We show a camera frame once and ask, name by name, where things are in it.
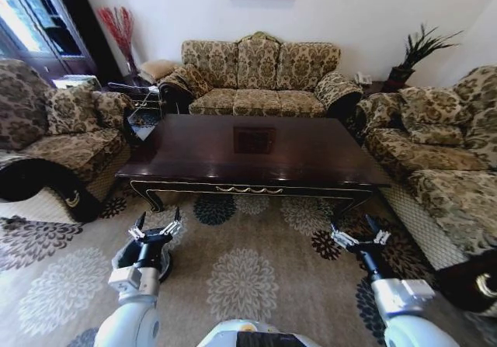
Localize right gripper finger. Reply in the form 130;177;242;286
328;222;359;249
364;213;391;246

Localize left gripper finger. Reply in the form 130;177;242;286
128;212;148;242
160;206;186;240

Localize floral rug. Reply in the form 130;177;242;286
0;186;497;347

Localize floral two-seat sofa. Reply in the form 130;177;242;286
354;64;497;321

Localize dark wooden coffee table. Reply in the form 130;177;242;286
115;113;391;213

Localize glass side table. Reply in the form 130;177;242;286
107;81;165;147

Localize floral armchair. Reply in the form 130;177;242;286
0;57;135;224

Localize white robot front shell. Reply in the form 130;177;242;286
196;318;312;347

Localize floral throw pillow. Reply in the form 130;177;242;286
43;85;101;136
173;64;215;96
398;85;474;127

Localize floral three-seat sofa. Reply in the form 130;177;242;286
158;31;364;120

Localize tan plain cushion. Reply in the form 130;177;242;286
138;60;178;83

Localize green potted plant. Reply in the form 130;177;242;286
385;22;464;92

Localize red branches in vase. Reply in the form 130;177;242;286
96;5;140;75

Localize dark wooden glass cabinet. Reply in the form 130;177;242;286
0;0;99;77

